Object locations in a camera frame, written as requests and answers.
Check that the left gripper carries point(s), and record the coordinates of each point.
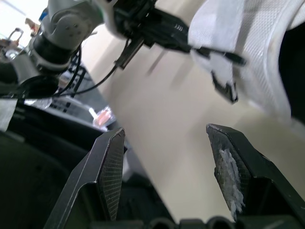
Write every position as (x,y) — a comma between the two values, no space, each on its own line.
(135,21)

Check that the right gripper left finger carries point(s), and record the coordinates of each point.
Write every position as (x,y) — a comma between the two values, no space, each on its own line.
(95,167)

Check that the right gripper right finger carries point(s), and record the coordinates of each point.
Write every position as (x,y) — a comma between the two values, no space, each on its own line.
(252,162)

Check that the white mesh sandal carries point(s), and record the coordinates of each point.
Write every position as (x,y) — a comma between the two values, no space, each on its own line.
(257,47)

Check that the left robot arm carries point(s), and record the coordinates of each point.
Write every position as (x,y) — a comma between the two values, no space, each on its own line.
(64,33)

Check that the robot body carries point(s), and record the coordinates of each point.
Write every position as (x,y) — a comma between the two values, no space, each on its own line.
(35,86)

